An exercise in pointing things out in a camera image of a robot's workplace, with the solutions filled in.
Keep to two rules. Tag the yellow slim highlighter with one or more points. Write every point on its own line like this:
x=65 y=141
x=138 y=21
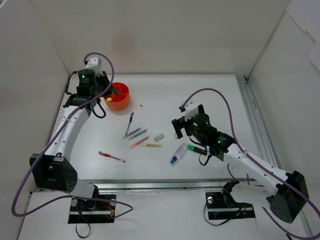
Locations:
x=150 y=145

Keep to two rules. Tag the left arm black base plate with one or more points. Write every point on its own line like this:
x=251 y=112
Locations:
x=91 y=212

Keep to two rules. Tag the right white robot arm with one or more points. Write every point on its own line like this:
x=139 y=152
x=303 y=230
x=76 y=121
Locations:
x=289 y=192

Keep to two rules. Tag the aluminium frame rail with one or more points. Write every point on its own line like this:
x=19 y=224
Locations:
x=224 y=99

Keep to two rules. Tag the pink-orange slim highlighter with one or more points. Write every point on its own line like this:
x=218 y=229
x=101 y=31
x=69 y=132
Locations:
x=139 y=142

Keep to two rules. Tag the red gel pen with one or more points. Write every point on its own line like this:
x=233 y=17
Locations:
x=111 y=157

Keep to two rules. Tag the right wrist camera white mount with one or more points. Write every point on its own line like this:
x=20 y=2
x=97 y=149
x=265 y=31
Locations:
x=189 y=113

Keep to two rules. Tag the grey-white eraser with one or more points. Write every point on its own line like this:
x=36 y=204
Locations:
x=159 y=137

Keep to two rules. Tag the orange round divided container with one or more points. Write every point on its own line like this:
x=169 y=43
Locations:
x=121 y=101

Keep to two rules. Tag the green-grey slim highlighter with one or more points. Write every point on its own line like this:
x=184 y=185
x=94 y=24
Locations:
x=137 y=134

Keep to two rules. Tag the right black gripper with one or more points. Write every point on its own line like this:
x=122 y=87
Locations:
x=179 y=124

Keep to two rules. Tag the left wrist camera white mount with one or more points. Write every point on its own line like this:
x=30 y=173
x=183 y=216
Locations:
x=95 y=63

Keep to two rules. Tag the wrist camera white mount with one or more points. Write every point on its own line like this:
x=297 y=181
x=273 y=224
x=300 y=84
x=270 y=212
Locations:
x=95 y=63
x=189 y=113

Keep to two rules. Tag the blue ballpoint pen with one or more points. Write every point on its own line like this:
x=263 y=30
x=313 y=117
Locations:
x=129 y=123

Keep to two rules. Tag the green cap black highlighter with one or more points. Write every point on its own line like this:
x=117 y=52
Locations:
x=197 y=150

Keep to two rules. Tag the purple-grey slim highlighter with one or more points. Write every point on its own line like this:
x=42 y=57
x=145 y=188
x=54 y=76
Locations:
x=132 y=133

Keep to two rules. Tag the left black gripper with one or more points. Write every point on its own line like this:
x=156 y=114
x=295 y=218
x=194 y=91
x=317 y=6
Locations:
x=107 y=85

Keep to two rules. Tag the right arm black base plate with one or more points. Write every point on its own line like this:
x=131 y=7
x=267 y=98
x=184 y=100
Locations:
x=220 y=207

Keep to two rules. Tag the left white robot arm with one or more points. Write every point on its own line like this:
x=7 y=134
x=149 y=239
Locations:
x=52 y=169

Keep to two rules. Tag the clear glue bottle blue cap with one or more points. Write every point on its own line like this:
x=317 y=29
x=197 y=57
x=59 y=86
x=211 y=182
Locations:
x=179 y=153

